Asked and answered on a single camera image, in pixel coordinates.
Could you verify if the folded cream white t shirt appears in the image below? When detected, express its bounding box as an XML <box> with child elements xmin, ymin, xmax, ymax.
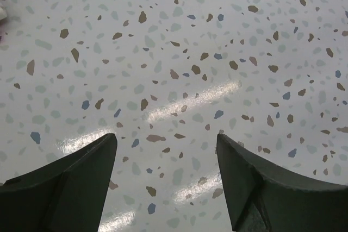
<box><xmin>0</xmin><ymin>5</ymin><xmax>8</xmax><ymax>20</ymax></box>

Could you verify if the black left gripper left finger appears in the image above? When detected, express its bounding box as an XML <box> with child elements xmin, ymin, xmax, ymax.
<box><xmin>1</xmin><ymin>133</ymin><xmax>117</xmax><ymax>231</ymax></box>

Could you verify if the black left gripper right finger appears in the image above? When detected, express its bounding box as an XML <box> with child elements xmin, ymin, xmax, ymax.
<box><xmin>216</xmin><ymin>134</ymin><xmax>347</xmax><ymax>231</ymax></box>

